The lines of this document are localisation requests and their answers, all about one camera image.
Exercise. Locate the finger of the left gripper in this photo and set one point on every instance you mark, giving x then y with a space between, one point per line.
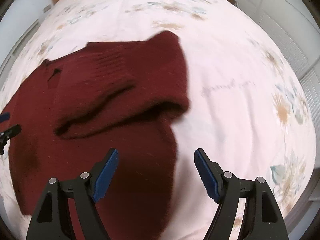
11 132
4 117

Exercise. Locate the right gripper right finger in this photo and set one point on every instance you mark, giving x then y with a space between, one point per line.
262 216

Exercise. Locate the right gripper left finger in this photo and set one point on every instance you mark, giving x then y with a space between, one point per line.
52 219

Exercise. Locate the dark red knit sweater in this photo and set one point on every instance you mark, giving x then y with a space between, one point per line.
72 110

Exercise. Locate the pink floral bed cover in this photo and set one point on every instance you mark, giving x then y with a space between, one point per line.
247 109

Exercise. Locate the white wardrobe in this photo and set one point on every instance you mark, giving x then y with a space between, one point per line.
293 29

